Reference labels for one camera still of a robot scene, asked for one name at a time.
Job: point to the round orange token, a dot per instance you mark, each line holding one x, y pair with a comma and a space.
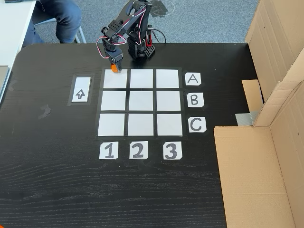
114, 69

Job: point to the white nine-square grid sheet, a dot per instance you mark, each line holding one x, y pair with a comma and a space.
141, 101

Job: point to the grey metal chair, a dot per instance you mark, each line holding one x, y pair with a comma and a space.
81, 35

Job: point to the black red clamp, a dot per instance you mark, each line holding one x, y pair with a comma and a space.
149, 38

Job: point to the white arrow paper sheet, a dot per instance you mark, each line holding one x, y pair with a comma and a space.
81, 90

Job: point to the person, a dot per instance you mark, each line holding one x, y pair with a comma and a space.
66, 19

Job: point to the black tape floor patch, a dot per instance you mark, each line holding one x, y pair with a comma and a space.
161, 9

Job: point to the paper sheet letter A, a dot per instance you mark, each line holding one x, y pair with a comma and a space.
192, 79

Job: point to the paper sheet letter B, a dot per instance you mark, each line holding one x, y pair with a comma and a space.
195, 100

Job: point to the clear tape scrap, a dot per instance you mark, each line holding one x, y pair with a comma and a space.
13, 86
44, 111

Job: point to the paper sheet number 1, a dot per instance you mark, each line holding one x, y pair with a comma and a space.
108, 150

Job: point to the paper sheet number 2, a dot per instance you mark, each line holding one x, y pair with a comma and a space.
138, 149

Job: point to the paper sheet letter C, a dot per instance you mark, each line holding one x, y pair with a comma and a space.
197, 125

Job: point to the paper sheet number 3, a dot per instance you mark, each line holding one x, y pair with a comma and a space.
172, 150

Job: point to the white side table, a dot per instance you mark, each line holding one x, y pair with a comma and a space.
12, 28

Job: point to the grey flat board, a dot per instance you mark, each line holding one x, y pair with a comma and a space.
3, 80

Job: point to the dark flat device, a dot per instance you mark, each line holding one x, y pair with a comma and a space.
14, 1

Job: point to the brown cardboard box screen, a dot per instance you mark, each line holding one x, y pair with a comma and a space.
249, 178
273, 35

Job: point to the grey duct tape strip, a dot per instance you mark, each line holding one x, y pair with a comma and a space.
245, 118

